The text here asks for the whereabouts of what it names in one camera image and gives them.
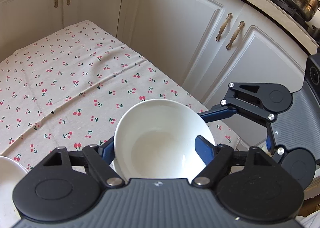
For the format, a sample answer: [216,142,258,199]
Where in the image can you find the kitchen countertop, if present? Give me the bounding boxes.
[172,0,320,56]

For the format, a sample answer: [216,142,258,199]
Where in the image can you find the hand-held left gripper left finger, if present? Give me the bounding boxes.
[37,137,126,189]

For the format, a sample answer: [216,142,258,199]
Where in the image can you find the deep white fruit-print plate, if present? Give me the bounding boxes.
[0,157,29,227]

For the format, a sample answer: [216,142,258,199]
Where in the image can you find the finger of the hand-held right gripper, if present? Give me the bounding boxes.
[265,123,285,161]
[197,82,277,125]

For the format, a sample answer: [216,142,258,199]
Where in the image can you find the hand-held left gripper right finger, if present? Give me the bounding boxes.
[191,135,283,189]

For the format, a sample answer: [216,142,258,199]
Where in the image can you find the cherry print tablecloth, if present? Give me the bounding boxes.
[0,20,242,171]

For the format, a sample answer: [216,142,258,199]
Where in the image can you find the black gas stove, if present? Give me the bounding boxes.
[225,0,320,43]

